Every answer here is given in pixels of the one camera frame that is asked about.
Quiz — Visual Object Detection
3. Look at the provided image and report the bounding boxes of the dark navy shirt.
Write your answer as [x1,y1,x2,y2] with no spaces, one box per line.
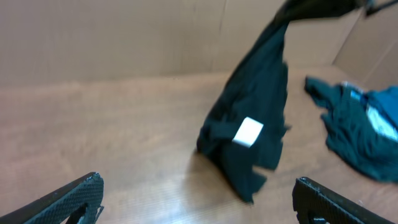
[304,77,397,183]

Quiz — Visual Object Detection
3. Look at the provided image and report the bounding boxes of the black t-shirt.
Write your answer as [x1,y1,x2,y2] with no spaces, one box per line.
[197,0,371,203]

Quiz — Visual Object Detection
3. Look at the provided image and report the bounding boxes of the light blue denim jeans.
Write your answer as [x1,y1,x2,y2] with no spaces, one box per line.
[341,82,397,142]

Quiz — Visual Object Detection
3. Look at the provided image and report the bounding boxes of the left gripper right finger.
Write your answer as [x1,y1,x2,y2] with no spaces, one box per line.
[292,177,393,224]

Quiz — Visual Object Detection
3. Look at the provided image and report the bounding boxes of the blue garment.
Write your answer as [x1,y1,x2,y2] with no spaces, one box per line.
[365,86,397,128]

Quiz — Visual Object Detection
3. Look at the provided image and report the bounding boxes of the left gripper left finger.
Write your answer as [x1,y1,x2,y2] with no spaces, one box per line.
[1,172,104,224]

